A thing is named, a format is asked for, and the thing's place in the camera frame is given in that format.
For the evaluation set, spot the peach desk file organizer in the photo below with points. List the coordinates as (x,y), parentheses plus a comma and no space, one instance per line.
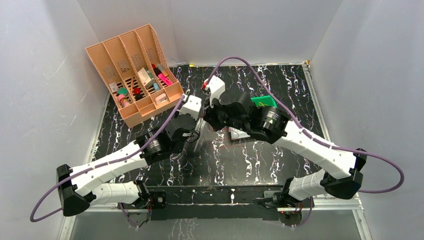
(118,60)

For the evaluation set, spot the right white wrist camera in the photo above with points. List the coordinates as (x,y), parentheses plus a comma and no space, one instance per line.
(215,87)

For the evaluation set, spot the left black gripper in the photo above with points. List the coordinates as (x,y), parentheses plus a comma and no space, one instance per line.
(187,129)

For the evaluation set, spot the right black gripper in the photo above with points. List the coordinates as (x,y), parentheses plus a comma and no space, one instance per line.
(210,115)

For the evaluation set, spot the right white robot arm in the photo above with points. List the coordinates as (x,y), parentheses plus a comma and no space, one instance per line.
(339,175)

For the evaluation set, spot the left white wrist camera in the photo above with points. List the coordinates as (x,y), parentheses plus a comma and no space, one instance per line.
(191,106)

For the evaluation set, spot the white label box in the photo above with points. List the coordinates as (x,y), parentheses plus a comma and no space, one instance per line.
(145,78)

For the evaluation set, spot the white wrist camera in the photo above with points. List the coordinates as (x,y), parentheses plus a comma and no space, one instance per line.
(191,106)
(215,87)

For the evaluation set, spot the green plastic bin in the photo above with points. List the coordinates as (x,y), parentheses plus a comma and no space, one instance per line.
(264,101)

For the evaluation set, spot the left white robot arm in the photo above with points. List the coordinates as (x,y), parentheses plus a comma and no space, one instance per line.
(88,185)

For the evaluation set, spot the white plastic bin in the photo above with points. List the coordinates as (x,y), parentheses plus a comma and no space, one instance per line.
(237,134)

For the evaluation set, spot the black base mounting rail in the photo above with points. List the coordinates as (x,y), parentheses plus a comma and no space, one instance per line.
(221,202)

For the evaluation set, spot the white perforated filament spool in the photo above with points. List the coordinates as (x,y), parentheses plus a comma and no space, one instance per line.
(205,136)

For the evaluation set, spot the pink tape roll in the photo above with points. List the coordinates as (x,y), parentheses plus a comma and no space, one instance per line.
(122,96)

